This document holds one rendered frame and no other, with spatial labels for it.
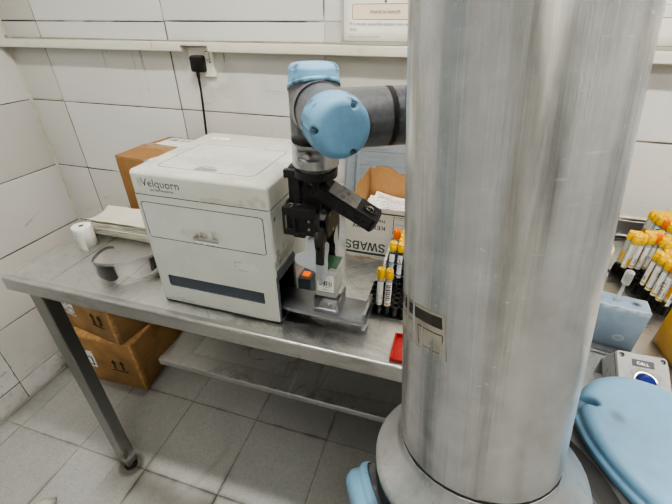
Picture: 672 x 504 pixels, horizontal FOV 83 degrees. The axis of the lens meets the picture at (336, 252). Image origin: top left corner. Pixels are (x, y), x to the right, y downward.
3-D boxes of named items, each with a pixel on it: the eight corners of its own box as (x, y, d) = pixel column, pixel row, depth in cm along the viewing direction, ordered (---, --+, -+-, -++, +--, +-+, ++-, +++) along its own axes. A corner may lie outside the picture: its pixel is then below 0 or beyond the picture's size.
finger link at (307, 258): (297, 278, 72) (299, 232, 69) (327, 284, 70) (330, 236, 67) (291, 285, 69) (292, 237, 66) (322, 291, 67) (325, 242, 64)
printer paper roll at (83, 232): (71, 248, 102) (63, 229, 99) (88, 238, 107) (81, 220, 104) (88, 251, 101) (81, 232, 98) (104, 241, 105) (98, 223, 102)
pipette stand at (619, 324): (568, 344, 72) (586, 304, 67) (566, 321, 78) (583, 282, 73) (630, 361, 69) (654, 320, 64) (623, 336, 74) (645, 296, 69)
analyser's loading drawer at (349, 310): (267, 310, 78) (264, 290, 75) (280, 291, 83) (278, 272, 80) (364, 331, 73) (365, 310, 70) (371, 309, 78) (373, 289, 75)
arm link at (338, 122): (403, 91, 43) (372, 78, 52) (306, 95, 41) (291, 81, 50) (397, 159, 47) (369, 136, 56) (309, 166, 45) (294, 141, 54)
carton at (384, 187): (342, 255, 99) (343, 202, 91) (366, 209, 123) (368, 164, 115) (438, 270, 93) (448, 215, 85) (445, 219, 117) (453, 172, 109)
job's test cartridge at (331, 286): (315, 295, 73) (314, 268, 70) (323, 280, 77) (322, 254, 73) (335, 298, 72) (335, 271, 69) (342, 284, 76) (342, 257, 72)
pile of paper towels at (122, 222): (86, 233, 110) (80, 218, 107) (114, 217, 118) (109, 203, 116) (159, 245, 103) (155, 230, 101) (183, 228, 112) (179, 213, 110)
